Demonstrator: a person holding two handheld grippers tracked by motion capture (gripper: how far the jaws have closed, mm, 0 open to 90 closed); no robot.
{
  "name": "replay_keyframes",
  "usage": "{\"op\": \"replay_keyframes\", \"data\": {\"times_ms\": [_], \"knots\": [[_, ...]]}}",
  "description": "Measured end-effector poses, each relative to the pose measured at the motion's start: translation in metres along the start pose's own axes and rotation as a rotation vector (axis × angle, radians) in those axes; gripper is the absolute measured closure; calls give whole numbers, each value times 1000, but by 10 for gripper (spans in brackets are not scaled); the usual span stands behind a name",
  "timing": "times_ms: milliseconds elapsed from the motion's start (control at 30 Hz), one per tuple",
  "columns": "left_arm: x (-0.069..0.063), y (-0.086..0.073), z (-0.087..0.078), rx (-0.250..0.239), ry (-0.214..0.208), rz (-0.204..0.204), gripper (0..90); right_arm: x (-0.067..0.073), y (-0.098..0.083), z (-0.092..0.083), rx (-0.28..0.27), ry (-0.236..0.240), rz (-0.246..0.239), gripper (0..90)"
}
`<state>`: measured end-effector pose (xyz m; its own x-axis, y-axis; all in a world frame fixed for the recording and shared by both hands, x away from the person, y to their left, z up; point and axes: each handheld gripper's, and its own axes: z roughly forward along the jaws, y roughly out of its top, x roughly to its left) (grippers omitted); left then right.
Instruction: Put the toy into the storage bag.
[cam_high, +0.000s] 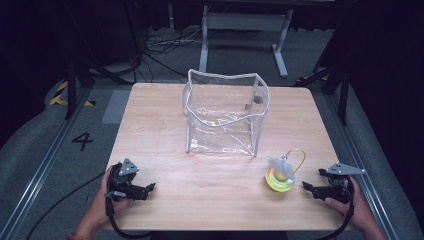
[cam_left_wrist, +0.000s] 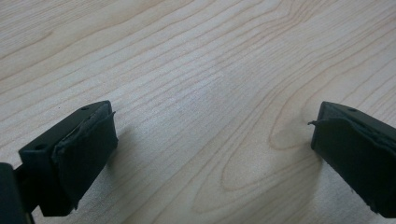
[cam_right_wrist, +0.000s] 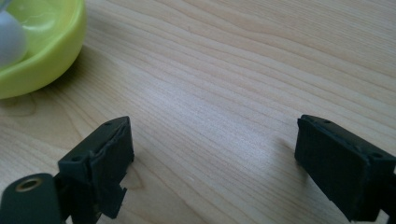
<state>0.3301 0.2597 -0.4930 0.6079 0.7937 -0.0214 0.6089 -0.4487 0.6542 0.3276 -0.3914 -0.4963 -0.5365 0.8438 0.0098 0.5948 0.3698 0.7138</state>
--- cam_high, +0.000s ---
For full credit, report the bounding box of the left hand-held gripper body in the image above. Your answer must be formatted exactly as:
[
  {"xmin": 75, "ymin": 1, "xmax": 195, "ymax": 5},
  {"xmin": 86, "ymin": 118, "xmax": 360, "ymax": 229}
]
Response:
[{"xmin": 105, "ymin": 157, "xmax": 150, "ymax": 202}]

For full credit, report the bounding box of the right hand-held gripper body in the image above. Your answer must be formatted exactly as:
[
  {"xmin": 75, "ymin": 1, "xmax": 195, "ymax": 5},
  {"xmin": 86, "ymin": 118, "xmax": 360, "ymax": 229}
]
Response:
[{"xmin": 323, "ymin": 161, "xmax": 367, "ymax": 205}]

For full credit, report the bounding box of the yellow round toy with loop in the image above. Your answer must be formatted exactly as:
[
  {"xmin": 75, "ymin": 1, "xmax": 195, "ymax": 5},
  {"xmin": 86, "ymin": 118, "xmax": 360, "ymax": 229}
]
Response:
[{"xmin": 265, "ymin": 148, "xmax": 306, "ymax": 193}]

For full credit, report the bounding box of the clear plastic bag white trim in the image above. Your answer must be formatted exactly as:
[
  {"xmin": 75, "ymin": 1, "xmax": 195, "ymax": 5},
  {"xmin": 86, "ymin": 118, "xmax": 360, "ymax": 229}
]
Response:
[{"xmin": 181, "ymin": 68, "xmax": 270, "ymax": 158}]

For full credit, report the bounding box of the person's left hand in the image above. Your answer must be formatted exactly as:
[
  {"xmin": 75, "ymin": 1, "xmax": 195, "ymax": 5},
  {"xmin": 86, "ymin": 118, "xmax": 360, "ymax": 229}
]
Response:
[{"xmin": 87, "ymin": 165, "xmax": 132, "ymax": 228}]

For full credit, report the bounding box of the person's right hand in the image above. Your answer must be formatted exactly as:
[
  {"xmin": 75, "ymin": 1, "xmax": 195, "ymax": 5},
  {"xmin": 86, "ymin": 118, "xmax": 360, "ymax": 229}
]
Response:
[{"xmin": 323, "ymin": 175, "xmax": 375, "ymax": 232}]

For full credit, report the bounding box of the black tripod stand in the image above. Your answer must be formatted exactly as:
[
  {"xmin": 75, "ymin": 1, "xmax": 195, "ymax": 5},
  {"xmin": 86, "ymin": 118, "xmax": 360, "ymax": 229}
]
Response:
[
  {"xmin": 294, "ymin": 19, "xmax": 353, "ymax": 127},
  {"xmin": 62, "ymin": 0, "xmax": 143, "ymax": 120}
]

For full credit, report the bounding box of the aluminium floor rail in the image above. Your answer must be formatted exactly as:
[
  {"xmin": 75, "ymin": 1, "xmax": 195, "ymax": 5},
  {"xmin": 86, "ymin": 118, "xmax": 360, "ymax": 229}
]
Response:
[
  {"xmin": 323, "ymin": 93, "xmax": 399, "ymax": 240},
  {"xmin": 0, "ymin": 87, "xmax": 95, "ymax": 240}
]

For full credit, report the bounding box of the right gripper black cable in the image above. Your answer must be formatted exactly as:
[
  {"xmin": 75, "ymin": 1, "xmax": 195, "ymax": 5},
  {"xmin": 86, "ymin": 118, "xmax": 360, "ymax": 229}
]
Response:
[{"xmin": 315, "ymin": 181, "xmax": 356, "ymax": 240}]

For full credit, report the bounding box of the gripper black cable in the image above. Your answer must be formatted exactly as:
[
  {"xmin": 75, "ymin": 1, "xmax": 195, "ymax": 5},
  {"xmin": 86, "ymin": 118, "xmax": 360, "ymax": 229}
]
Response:
[
  {"xmin": 105, "ymin": 195, "xmax": 154, "ymax": 240},
  {"xmin": 315, "ymin": 181, "xmax": 356, "ymax": 240}
]

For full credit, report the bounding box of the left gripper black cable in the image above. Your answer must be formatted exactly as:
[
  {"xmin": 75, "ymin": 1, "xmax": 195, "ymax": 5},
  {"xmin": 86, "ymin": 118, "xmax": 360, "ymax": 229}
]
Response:
[{"xmin": 105, "ymin": 195, "xmax": 154, "ymax": 240}]

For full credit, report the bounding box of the thin black floor cable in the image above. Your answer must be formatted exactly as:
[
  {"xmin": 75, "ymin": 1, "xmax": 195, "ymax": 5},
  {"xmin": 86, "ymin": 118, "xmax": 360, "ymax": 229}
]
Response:
[{"xmin": 25, "ymin": 170, "xmax": 107, "ymax": 240}]

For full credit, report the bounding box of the bundle of floor cables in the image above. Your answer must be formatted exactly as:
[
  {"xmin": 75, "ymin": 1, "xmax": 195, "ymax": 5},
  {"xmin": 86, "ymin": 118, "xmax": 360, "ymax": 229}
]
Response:
[{"xmin": 142, "ymin": 26, "xmax": 205, "ymax": 83}]

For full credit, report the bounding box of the grey metal desk frame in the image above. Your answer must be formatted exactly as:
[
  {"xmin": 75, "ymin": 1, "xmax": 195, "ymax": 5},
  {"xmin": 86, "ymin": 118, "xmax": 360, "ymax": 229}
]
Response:
[{"xmin": 198, "ymin": 4, "xmax": 295, "ymax": 80}]

